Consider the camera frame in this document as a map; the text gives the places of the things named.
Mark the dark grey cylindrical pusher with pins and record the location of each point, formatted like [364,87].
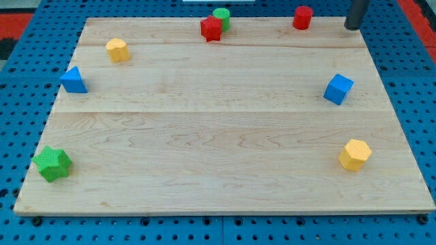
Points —
[356,14]

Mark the wooden board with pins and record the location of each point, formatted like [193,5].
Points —
[234,127]

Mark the red cylinder block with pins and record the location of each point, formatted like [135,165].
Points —
[302,17]

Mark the blue cube block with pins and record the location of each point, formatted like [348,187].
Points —
[338,89]

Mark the green cylinder block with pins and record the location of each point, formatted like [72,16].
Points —
[223,14]

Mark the yellow hexagon block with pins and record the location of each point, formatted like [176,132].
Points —
[354,155]

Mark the red star block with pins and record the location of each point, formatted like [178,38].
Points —
[211,28]

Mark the blue triangle block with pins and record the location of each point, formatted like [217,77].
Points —
[73,82]

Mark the green star block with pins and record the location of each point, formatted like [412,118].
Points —
[52,163]

